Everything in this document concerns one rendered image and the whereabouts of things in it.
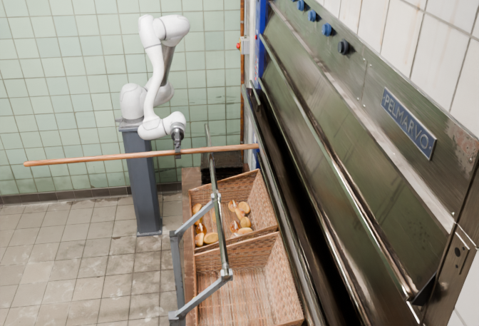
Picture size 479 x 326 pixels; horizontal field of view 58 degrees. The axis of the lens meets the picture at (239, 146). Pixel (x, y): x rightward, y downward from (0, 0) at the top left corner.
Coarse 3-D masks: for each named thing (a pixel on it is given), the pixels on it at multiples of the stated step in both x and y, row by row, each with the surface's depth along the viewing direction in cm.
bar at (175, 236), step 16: (208, 128) 262; (208, 144) 246; (208, 160) 234; (208, 208) 210; (192, 224) 213; (176, 240) 216; (224, 240) 181; (176, 256) 222; (224, 256) 173; (176, 272) 228; (224, 272) 166; (176, 288) 234; (208, 288) 170; (192, 304) 172; (176, 320) 175
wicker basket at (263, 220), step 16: (240, 176) 282; (256, 176) 284; (192, 192) 283; (208, 192) 285; (224, 192) 287; (256, 192) 279; (224, 208) 288; (256, 208) 275; (208, 224) 275; (224, 224) 275; (240, 224) 276; (256, 224) 270; (272, 224) 242; (192, 240) 243; (240, 240) 239; (256, 256) 247
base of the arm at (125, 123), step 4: (144, 116) 302; (116, 120) 302; (120, 120) 302; (124, 120) 299; (128, 120) 297; (132, 120) 296; (136, 120) 297; (140, 120) 299; (124, 124) 298; (128, 124) 298; (132, 124) 298; (136, 124) 298; (140, 124) 299
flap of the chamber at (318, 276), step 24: (264, 96) 248; (264, 120) 222; (288, 168) 186; (288, 192) 171; (312, 216) 160; (312, 240) 148; (312, 264) 139; (336, 288) 132; (312, 312) 124; (336, 312) 124
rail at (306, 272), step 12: (252, 108) 227; (252, 120) 219; (264, 144) 196; (264, 156) 190; (276, 180) 173; (288, 216) 154; (300, 252) 140; (300, 264) 137; (312, 288) 127; (312, 300) 125; (324, 312) 120; (324, 324) 117
